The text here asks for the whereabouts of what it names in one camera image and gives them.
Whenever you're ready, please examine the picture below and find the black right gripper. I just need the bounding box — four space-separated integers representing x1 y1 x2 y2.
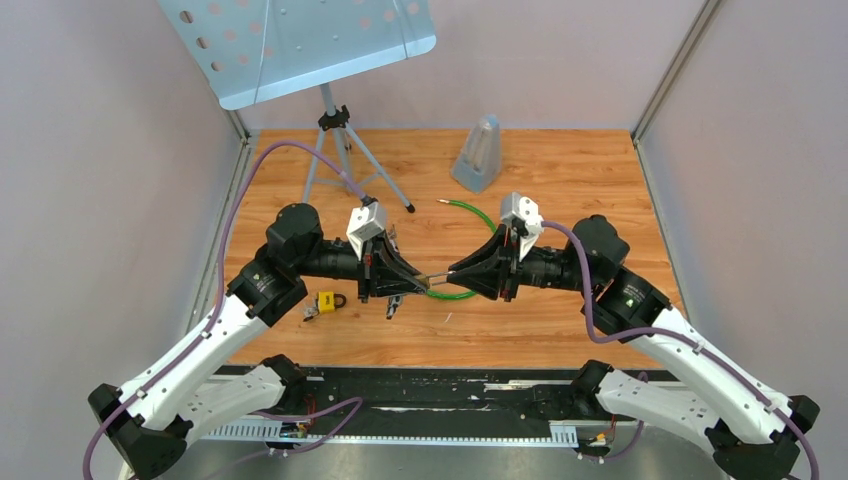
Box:
445 225 596 303

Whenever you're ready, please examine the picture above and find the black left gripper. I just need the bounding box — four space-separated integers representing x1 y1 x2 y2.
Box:
295 228 427 303

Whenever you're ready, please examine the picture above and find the small brass padlock with keys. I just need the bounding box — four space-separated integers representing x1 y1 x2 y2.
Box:
386 271 452 320

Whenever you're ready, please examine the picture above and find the green cable lock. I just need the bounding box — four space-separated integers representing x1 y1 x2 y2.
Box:
423 196 498 301

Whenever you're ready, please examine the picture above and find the yellow padlock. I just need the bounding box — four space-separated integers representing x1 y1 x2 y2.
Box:
315 291 347 315

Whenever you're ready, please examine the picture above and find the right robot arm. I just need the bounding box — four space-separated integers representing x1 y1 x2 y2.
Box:
447 215 822 479

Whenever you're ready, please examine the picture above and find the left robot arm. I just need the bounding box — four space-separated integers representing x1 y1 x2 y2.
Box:
88 203 429 479

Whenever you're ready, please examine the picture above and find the blue translucent metronome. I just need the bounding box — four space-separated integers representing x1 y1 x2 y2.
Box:
450 114 502 194

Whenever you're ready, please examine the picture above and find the grey music stand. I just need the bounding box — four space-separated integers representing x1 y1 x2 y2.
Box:
158 1 437 212

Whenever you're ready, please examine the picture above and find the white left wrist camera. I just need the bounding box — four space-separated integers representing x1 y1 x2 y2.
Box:
346 201 388 260

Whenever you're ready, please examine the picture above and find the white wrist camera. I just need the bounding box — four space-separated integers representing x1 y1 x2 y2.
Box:
500 191 544 261
346 201 388 260

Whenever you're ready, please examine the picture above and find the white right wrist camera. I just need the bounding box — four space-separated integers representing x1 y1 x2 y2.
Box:
500 191 544 261

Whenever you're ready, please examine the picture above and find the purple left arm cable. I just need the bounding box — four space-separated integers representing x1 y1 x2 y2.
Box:
81 140 379 480

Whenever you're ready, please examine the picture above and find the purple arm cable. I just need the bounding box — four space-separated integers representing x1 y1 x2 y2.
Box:
541 220 821 480
81 140 379 480

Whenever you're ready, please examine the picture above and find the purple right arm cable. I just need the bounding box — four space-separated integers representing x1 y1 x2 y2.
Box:
541 220 821 480

